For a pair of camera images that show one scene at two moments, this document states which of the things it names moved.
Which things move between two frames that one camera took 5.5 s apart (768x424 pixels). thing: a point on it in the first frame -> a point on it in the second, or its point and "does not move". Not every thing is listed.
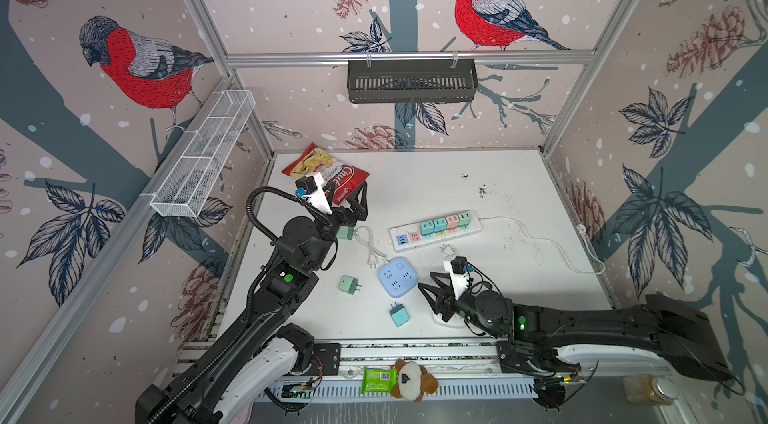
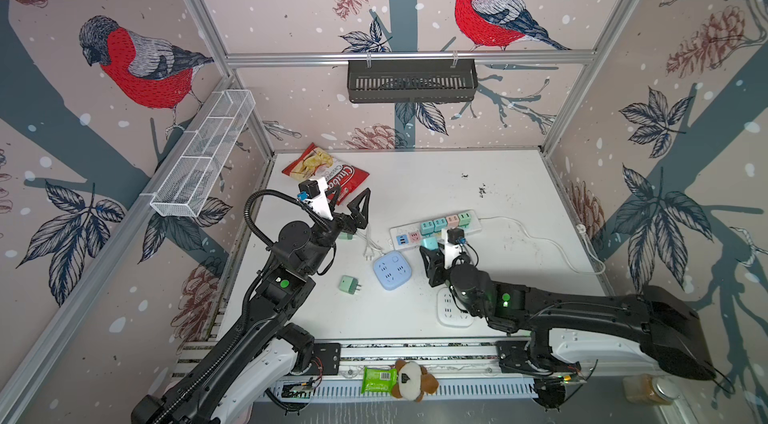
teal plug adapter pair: [440, 225] does not move
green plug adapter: [464, 219] does not move
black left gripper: [358, 211] does not move
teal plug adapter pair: [426, 228] does not move
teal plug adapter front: [398, 314] -> [430, 242]
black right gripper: [441, 301] -> [435, 255]
